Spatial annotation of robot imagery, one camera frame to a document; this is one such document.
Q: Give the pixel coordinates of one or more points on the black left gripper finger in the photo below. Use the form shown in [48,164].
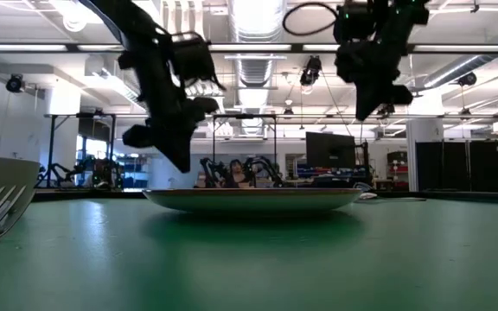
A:
[183,147]
[167,151]

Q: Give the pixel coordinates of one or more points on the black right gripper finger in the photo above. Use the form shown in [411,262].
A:
[372,103]
[362,101]

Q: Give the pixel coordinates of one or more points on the white plate with brown rim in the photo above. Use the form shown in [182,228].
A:
[253,201]

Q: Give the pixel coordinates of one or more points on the white ceramic bowl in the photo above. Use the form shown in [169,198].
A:
[2,173]

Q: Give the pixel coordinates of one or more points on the black background robot arm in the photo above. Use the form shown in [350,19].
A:
[61,173]
[209,170]
[104,173]
[266,168]

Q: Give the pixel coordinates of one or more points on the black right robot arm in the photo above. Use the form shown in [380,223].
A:
[404,17]

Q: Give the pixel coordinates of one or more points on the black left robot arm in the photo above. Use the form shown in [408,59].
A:
[119,17]

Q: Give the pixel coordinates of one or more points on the black computer monitor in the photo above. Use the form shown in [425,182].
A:
[330,150]

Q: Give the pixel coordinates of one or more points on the person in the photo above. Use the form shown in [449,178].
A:
[236,175]

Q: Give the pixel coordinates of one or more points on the white building column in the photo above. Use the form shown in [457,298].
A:
[424,151]

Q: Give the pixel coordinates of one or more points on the shelf with red items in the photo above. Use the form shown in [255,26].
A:
[398,170]

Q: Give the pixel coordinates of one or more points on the black room partition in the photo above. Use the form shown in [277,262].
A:
[482,166]

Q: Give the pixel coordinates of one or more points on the black hanging camera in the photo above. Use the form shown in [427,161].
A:
[386,110]
[288,112]
[467,79]
[14,83]
[310,71]

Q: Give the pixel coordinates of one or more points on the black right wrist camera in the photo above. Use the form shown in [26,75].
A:
[355,21]

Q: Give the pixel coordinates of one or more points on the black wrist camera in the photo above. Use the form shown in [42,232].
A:
[355,21]
[193,60]

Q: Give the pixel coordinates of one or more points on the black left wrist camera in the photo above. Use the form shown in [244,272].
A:
[193,60]

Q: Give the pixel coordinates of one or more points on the black background station frame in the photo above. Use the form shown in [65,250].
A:
[51,147]
[244,116]

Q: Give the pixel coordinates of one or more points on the silver round ceiling duct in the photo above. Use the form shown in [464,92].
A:
[255,73]

